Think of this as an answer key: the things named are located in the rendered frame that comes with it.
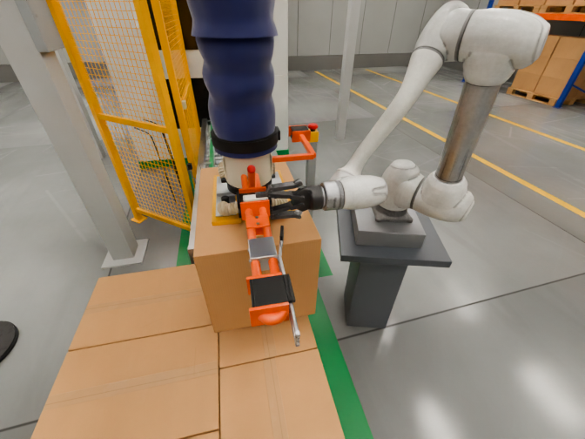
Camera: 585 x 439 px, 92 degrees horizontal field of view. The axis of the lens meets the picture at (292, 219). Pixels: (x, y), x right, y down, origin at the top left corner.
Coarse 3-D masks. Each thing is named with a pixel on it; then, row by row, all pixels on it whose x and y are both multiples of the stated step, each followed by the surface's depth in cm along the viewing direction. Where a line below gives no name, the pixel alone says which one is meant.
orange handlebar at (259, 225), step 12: (276, 156) 108; (288, 156) 108; (300, 156) 109; (312, 156) 110; (252, 216) 76; (264, 216) 76; (252, 228) 72; (264, 228) 73; (252, 264) 62; (276, 264) 62; (276, 312) 52; (276, 324) 52
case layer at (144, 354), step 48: (96, 288) 139; (144, 288) 140; (192, 288) 140; (96, 336) 119; (144, 336) 119; (192, 336) 120; (240, 336) 120; (288, 336) 120; (96, 384) 104; (144, 384) 104; (192, 384) 104; (240, 384) 104; (288, 384) 105; (48, 432) 92; (96, 432) 92; (144, 432) 93; (192, 432) 93; (240, 432) 93; (288, 432) 93; (336, 432) 93
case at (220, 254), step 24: (216, 168) 130; (288, 168) 131; (216, 240) 89; (240, 240) 89; (288, 240) 90; (312, 240) 90; (216, 264) 87; (240, 264) 89; (288, 264) 94; (312, 264) 96; (216, 288) 93; (240, 288) 96; (312, 288) 104; (216, 312) 100; (240, 312) 103; (312, 312) 113
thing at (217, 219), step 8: (216, 176) 120; (216, 184) 115; (216, 192) 108; (216, 200) 104; (224, 200) 100; (232, 200) 104; (216, 208) 100; (216, 216) 96; (224, 216) 97; (232, 216) 97; (216, 224) 95; (224, 224) 96
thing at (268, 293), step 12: (252, 276) 57; (264, 276) 57; (276, 276) 57; (252, 288) 55; (264, 288) 55; (276, 288) 55; (252, 300) 53; (264, 300) 53; (276, 300) 53; (252, 312) 51; (264, 312) 52; (288, 312) 53; (252, 324) 53; (264, 324) 54
